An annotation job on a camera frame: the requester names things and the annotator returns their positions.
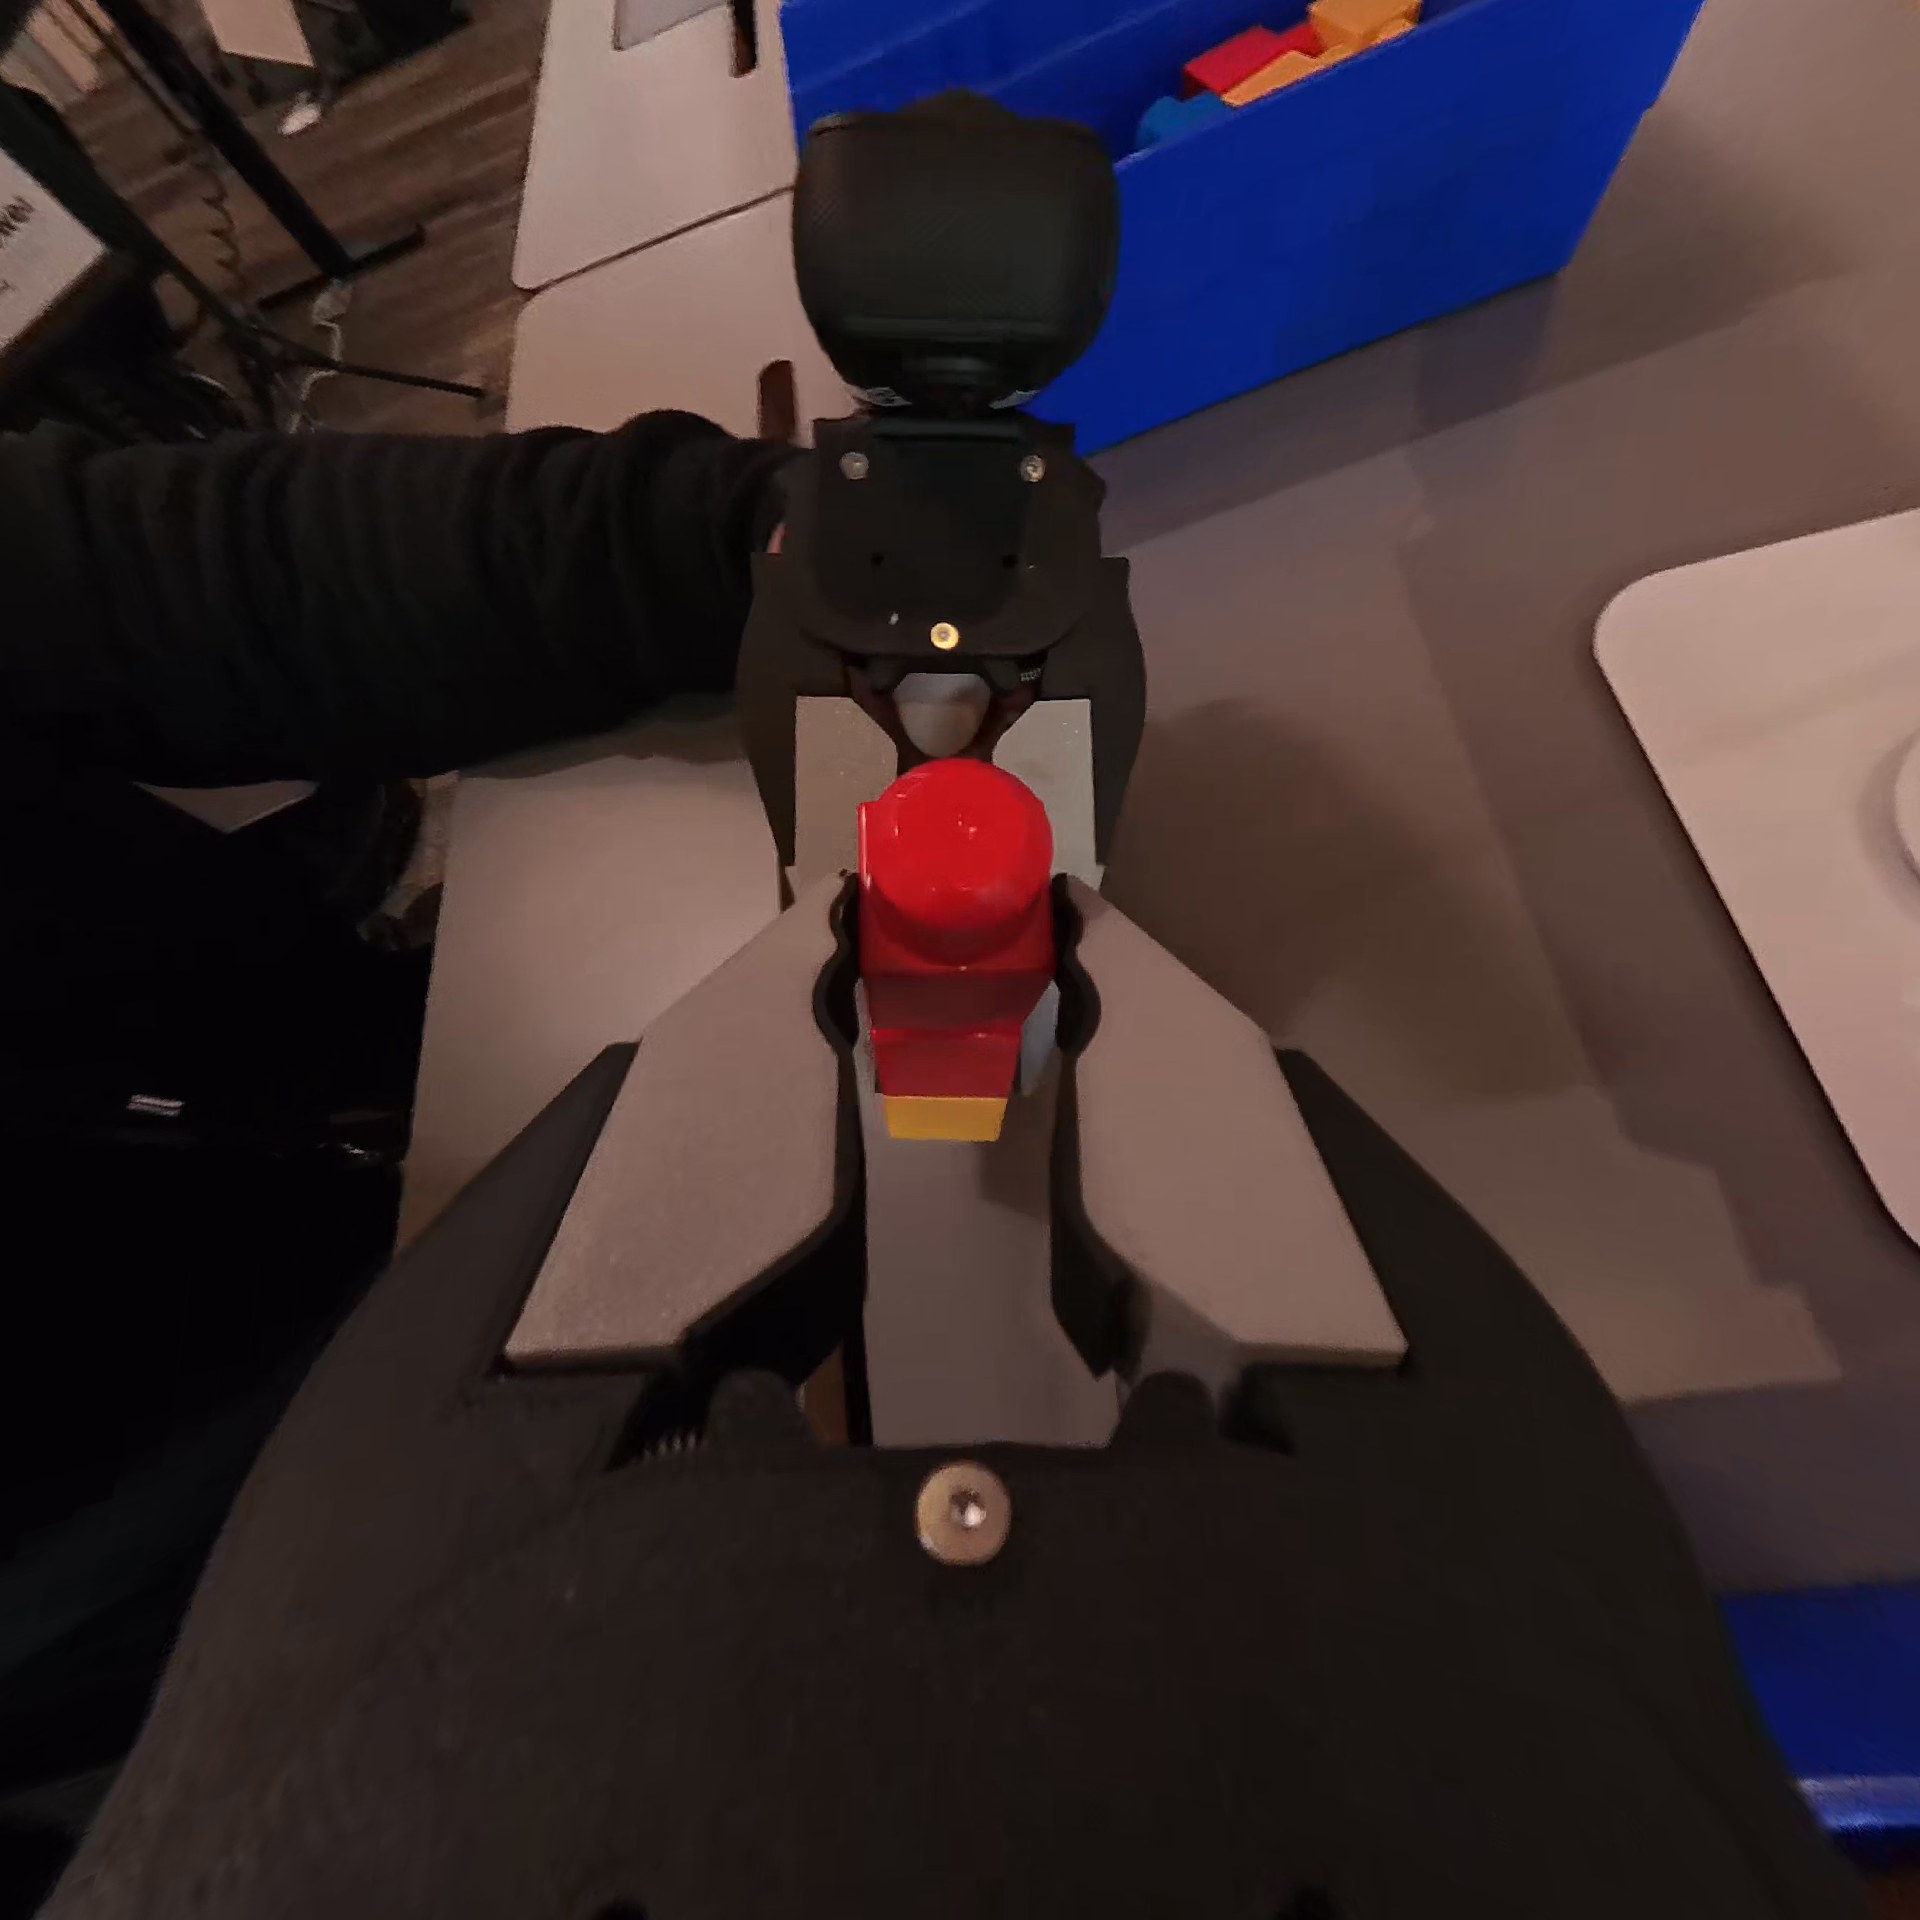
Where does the pile of mega blocks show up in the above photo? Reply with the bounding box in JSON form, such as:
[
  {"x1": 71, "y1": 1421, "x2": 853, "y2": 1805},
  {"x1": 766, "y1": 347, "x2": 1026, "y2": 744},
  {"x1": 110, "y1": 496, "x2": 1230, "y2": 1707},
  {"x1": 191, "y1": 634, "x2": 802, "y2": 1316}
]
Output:
[{"x1": 1131, "y1": 0, "x2": 1426, "y2": 154}]

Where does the person's left forearm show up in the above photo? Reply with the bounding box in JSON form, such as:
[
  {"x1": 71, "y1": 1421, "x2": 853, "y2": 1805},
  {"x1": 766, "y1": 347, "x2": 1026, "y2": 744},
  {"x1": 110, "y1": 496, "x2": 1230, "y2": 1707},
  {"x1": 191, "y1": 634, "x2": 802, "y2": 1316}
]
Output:
[{"x1": 0, "y1": 410, "x2": 799, "y2": 794}]

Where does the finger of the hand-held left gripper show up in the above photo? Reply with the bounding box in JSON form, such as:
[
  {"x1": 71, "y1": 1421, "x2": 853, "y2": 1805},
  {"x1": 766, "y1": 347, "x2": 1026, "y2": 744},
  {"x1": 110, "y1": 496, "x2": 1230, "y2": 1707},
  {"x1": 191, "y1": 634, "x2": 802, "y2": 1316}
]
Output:
[
  {"x1": 996, "y1": 695, "x2": 1097, "y2": 1094},
  {"x1": 791, "y1": 693, "x2": 906, "y2": 1094}
]

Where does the person's black clothed torso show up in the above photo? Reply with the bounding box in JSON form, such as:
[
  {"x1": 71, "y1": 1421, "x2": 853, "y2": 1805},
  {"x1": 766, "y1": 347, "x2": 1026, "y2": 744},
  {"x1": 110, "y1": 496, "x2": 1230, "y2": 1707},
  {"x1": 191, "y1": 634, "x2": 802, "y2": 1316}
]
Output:
[{"x1": 0, "y1": 772, "x2": 442, "y2": 1800}]

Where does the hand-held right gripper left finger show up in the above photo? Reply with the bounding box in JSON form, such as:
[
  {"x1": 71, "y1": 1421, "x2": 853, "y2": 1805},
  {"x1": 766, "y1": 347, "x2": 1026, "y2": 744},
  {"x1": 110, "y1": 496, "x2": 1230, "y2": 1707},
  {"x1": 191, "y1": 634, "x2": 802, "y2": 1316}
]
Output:
[{"x1": 503, "y1": 874, "x2": 874, "y2": 1374}]

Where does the blue plastic bin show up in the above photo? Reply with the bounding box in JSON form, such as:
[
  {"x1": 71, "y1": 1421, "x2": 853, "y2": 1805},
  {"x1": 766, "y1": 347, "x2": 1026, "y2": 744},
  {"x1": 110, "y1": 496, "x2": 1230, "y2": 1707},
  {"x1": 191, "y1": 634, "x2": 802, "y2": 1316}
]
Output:
[
  {"x1": 1717, "y1": 1590, "x2": 1920, "y2": 1920},
  {"x1": 777, "y1": 0, "x2": 1708, "y2": 454}
]

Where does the black tripod stand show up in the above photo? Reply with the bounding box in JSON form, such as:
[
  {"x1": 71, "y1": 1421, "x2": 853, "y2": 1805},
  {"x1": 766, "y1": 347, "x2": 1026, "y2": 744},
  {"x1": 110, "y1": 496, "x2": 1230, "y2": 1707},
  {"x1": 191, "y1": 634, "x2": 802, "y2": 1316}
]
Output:
[{"x1": 0, "y1": 0, "x2": 490, "y2": 410}]

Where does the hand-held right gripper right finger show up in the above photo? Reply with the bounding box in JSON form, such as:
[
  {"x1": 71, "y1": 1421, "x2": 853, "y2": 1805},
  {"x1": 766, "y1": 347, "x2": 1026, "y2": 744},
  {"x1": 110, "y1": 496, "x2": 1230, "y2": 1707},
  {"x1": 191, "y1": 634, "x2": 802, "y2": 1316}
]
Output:
[{"x1": 1050, "y1": 877, "x2": 1412, "y2": 1378}]

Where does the black framed sign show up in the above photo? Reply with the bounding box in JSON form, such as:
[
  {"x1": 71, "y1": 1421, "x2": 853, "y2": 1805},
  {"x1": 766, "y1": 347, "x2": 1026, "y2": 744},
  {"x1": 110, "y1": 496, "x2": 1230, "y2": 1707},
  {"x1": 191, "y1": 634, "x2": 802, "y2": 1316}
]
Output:
[{"x1": 0, "y1": 83, "x2": 110, "y2": 357}]

